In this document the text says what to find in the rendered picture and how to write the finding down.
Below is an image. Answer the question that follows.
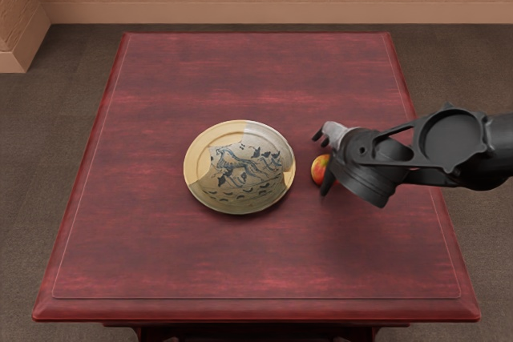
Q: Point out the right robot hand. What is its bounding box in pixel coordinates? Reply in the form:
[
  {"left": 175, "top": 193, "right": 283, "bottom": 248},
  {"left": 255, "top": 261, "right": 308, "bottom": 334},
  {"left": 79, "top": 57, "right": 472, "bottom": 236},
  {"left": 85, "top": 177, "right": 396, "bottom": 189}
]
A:
[{"left": 311, "top": 120, "right": 352, "bottom": 198}]

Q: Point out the beige patterned plate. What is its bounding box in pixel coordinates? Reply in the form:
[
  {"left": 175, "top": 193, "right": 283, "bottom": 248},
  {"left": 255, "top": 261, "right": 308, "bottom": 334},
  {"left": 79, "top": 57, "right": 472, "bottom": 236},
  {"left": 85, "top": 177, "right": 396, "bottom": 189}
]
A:
[{"left": 183, "top": 119, "right": 297, "bottom": 215}]

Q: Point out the red yellow apple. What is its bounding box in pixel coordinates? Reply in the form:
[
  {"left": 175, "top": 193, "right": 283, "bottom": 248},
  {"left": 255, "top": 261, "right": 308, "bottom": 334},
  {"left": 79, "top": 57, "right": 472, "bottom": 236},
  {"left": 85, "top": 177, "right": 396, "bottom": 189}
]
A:
[{"left": 310, "top": 153, "right": 340, "bottom": 187}]

